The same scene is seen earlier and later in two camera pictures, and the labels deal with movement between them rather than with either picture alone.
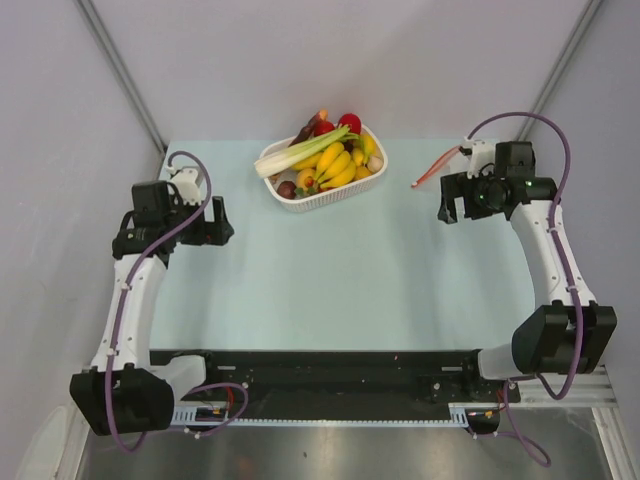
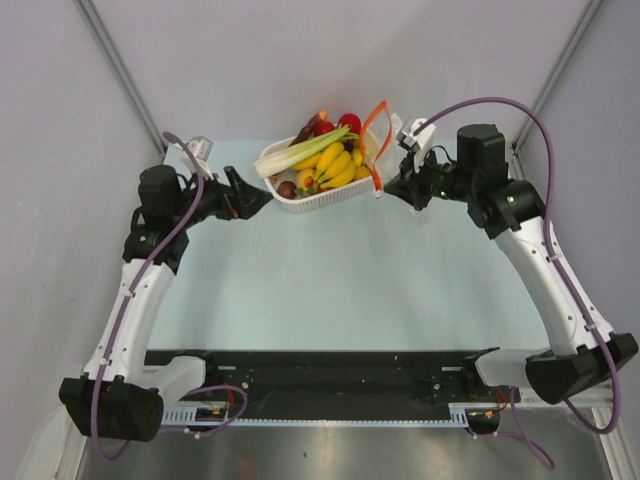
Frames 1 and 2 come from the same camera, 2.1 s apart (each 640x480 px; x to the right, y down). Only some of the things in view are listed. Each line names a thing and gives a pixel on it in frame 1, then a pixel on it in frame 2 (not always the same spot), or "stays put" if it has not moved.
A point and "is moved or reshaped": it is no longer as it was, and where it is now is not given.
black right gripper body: [478, 195] → [438, 180]
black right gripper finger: [447, 212] → [408, 192]
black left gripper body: [196, 231] → [212, 201]
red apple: [352, 120] stays put
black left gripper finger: [219, 209] → [238, 183]
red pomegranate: [322, 127] stays put
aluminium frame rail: [586, 390] stays put
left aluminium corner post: [116, 67] stays put
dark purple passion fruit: [287, 189] stays put
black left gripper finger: [221, 232] → [251, 200]
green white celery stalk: [285, 158] stays put
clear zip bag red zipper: [436, 165] is moved or reshaped
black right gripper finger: [448, 186] → [406, 165]
